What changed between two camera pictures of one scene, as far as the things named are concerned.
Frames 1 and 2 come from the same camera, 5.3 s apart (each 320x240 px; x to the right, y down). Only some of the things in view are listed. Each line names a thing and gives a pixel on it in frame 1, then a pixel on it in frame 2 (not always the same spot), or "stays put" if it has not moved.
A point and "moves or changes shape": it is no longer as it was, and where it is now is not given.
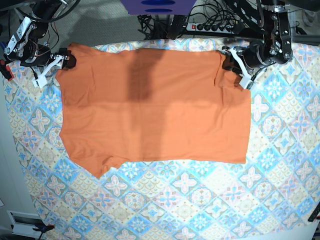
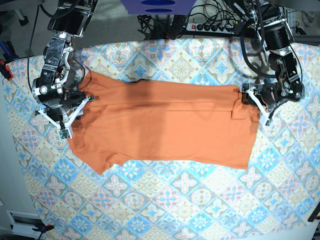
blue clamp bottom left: x=43 y=228 stays put
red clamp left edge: x=2 y=62 stays put
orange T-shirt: x=117 y=104 moves or changes shape
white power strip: x=210 y=28 stays put
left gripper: x=41 y=54 → x=65 y=102
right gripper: x=254 y=55 → x=269 y=94
